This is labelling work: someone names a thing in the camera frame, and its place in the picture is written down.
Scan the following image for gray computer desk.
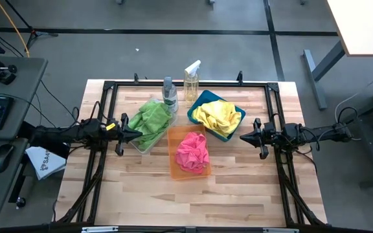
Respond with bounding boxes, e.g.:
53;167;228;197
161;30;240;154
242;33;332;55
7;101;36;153
0;56;49;220

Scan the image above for spray bottle gray trigger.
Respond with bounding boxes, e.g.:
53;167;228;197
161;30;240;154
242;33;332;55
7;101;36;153
161;76;179;114

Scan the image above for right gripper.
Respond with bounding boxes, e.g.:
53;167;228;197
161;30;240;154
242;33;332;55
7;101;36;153
239;117;286;161

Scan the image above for light top desk gray legs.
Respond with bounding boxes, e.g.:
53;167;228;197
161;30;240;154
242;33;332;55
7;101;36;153
302;0;373;111

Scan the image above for yellow cable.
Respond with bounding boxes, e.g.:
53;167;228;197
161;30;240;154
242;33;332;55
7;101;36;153
0;0;31;59

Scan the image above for black clamp mount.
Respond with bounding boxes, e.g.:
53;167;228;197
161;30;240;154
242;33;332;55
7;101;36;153
0;59;19;86

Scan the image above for orange translucent plastic basket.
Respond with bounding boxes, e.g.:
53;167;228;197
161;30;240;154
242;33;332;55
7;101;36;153
166;124;213;181

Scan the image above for clear plastic basket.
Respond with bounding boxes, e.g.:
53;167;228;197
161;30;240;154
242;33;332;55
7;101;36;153
128;96;179;156

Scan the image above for blue plastic basket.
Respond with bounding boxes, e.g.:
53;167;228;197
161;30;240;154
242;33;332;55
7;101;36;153
186;89;247;143

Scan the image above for white cable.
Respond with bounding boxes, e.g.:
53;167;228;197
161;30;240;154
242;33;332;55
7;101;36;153
333;69;373;124

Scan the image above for spray bottle white trigger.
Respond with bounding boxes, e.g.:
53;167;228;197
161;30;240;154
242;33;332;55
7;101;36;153
183;59;203;104

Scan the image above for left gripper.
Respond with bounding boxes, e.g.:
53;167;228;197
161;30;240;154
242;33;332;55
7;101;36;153
102;112;143;157

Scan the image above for white printed bag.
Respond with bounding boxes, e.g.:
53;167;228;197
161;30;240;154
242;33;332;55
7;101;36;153
25;146;67;181

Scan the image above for black aluminium table frame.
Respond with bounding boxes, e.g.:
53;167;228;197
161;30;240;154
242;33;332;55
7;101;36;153
56;80;328;228

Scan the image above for green microfiber towel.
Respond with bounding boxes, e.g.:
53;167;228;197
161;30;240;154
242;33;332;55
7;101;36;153
136;99;174;132
128;120;170;152

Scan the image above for silver metal bracket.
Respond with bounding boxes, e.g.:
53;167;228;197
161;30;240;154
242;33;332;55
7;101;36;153
80;225;120;233
262;227;300;233

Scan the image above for yellow microfiber towel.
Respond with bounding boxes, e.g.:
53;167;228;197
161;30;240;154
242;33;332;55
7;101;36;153
202;108;243;139
192;99;236;129

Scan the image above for black computer mouse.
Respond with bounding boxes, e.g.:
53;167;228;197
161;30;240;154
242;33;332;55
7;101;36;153
0;143;16;173

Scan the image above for black tripod stand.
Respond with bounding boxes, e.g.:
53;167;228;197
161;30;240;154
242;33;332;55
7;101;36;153
4;0;60;50

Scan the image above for pink microfiber towel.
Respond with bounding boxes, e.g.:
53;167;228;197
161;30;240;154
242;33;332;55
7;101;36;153
174;131;211;175

